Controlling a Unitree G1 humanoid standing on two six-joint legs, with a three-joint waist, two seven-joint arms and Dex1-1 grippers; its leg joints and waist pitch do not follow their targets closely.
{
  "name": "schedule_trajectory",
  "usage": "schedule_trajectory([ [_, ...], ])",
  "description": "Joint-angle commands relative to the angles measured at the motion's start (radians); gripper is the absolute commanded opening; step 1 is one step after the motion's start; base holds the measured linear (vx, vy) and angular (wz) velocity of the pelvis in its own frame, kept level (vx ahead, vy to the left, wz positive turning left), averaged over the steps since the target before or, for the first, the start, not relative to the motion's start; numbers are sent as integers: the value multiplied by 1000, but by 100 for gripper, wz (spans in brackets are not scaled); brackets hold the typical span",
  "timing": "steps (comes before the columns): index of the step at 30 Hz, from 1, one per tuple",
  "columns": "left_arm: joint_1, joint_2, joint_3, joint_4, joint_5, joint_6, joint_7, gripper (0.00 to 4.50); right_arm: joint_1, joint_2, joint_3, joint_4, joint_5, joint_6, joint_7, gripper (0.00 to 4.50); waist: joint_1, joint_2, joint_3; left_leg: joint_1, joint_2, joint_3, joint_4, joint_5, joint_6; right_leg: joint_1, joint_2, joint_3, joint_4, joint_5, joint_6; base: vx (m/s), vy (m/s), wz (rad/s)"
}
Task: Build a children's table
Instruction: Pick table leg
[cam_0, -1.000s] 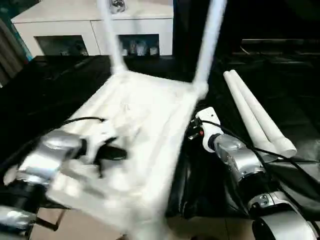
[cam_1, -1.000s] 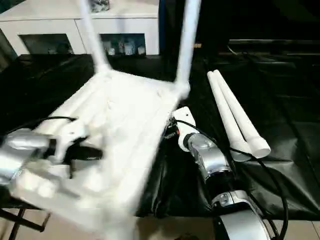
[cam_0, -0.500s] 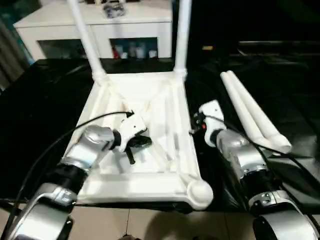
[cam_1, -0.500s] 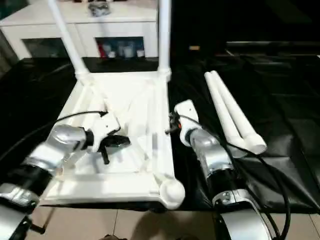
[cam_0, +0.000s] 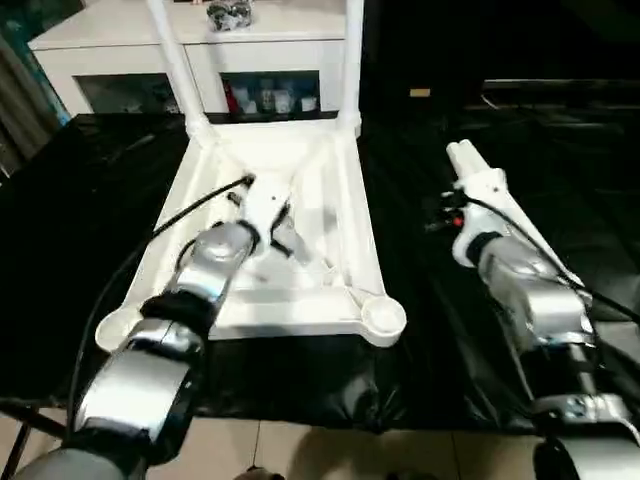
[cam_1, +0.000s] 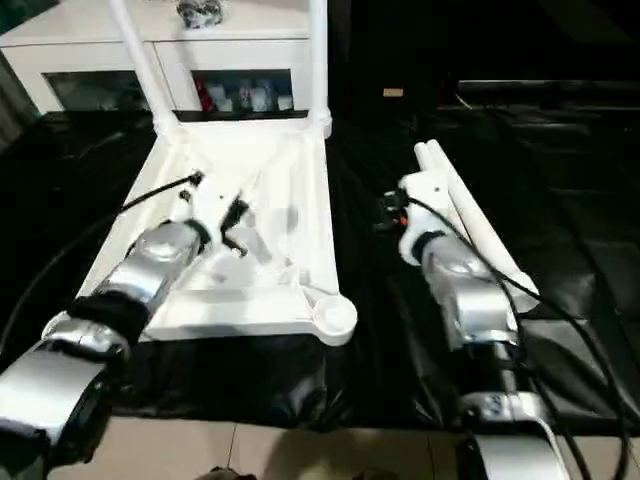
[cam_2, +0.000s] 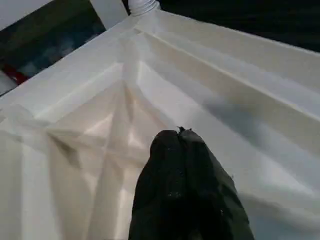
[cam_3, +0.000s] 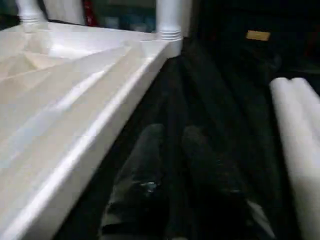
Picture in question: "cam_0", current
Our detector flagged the white plastic table leg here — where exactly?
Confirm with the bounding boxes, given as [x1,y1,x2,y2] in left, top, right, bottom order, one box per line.
[458,140,583,293]
[445,142,479,187]
[337,0,366,137]
[145,0,217,143]

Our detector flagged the white plastic table top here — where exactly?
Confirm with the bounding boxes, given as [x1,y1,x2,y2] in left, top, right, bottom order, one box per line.
[95,112,409,353]

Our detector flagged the toy figures behind cabinet glass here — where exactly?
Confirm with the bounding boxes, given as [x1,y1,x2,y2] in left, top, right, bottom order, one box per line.
[222,72,323,117]

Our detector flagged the black tv cabinet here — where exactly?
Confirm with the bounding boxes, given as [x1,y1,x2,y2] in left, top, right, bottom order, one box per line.
[360,0,640,126]

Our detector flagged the black work mat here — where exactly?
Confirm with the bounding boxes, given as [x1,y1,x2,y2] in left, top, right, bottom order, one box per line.
[0,108,640,435]

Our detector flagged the grey plush toy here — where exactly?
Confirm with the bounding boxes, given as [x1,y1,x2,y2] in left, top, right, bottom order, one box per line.
[205,0,254,33]

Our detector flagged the white cabinet with glass doors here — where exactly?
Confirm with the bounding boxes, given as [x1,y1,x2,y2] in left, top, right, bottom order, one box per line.
[28,0,351,117]

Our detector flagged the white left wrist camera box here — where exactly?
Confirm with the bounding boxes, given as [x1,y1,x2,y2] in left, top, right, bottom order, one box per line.
[238,174,293,253]

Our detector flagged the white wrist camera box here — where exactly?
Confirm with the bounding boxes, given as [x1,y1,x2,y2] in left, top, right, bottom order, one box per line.
[450,168,511,267]
[238,174,293,253]

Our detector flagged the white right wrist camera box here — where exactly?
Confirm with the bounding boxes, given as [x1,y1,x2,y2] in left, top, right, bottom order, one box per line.
[450,168,511,267]

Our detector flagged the black metal stand frame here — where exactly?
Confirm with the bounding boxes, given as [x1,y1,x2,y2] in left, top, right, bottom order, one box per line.
[0,400,43,480]

